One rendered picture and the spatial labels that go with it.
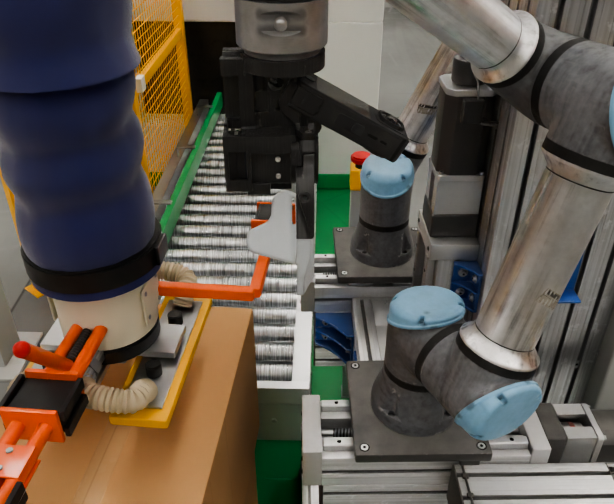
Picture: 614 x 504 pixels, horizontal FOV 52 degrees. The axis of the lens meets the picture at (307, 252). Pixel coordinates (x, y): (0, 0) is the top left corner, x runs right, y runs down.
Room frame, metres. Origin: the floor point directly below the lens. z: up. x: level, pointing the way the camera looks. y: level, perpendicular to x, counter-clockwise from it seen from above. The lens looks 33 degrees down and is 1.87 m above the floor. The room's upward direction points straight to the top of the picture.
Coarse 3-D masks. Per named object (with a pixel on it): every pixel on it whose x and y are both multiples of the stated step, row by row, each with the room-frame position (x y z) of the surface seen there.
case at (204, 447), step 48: (240, 336) 1.07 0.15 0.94; (192, 384) 0.92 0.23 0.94; (240, 384) 0.99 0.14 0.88; (96, 432) 0.80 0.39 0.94; (144, 432) 0.80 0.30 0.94; (192, 432) 0.80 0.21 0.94; (240, 432) 0.95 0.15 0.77; (48, 480) 0.70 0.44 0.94; (96, 480) 0.70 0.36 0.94; (144, 480) 0.70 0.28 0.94; (192, 480) 0.70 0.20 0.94; (240, 480) 0.91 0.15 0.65
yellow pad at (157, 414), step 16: (208, 304) 1.03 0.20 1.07; (160, 320) 0.97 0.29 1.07; (176, 320) 0.95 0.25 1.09; (192, 320) 0.97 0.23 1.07; (192, 336) 0.93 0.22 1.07; (192, 352) 0.88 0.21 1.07; (144, 368) 0.83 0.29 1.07; (160, 368) 0.81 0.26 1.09; (176, 368) 0.83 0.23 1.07; (128, 384) 0.80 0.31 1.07; (160, 384) 0.79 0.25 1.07; (176, 384) 0.80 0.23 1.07; (160, 400) 0.76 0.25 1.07; (176, 400) 0.77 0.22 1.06; (112, 416) 0.73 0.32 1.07; (128, 416) 0.73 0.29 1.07; (144, 416) 0.73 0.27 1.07; (160, 416) 0.73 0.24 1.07
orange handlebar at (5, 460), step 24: (264, 264) 0.99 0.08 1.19; (168, 288) 0.92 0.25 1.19; (192, 288) 0.92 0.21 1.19; (216, 288) 0.92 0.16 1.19; (240, 288) 0.92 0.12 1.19; (72, 336) 0.79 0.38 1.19; (96, 336) 0.79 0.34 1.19; (48, 432) 0.59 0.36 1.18; (0, 456) 0.54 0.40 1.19; (24, 456) 0.54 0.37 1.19; (0, 480) 0.53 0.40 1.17; (24, 480) 0.52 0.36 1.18
